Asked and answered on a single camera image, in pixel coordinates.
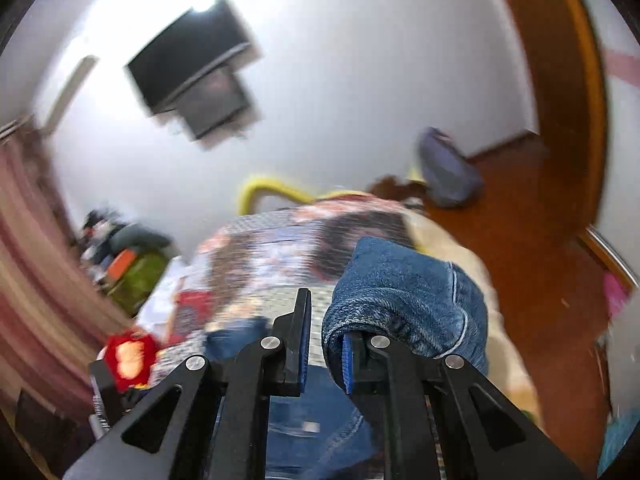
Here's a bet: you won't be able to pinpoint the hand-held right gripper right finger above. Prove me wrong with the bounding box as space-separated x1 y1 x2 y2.
342 332 583 480

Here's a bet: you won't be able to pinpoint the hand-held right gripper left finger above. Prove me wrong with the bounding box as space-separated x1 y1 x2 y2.
62 288 312 480

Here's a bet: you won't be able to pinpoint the blue denim jeans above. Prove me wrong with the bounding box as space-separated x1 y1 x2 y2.
205 236 488 480

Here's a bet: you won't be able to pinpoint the red yellow plush garment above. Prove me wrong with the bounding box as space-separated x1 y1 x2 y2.
102 332 158 391

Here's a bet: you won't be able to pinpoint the patchwork printed blanket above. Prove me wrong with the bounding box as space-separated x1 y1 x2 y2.
150 196 543 480

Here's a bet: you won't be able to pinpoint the white cloth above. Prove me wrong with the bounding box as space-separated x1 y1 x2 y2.
135 255 211 346

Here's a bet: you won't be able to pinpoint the green cloth covered cabinet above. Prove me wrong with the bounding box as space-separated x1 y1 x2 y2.
107 250 168 316

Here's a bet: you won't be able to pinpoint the orange box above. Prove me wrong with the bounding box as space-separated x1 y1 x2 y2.
107 252 136 281

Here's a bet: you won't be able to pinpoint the red striped curtain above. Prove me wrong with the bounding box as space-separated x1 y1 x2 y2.
0 125 131 441

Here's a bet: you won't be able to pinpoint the pile of clutter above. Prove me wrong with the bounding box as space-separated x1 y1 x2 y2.
80 207 171 281

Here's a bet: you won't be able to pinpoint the grey bag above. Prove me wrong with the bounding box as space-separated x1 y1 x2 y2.
417 127 483 208

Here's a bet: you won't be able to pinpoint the white air conditioner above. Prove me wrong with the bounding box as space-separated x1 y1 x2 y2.
35 55 98 131

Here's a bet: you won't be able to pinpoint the wooden door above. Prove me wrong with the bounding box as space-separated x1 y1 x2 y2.
487 0 608 231

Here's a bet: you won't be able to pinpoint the yellow bed frame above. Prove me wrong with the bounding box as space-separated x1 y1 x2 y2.
237 174 321 216

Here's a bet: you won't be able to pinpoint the small black wall monitor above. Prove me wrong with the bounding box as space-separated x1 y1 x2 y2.
175 67 258 148

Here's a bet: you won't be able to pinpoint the black wall television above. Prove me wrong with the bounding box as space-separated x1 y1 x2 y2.
125 0 261 116

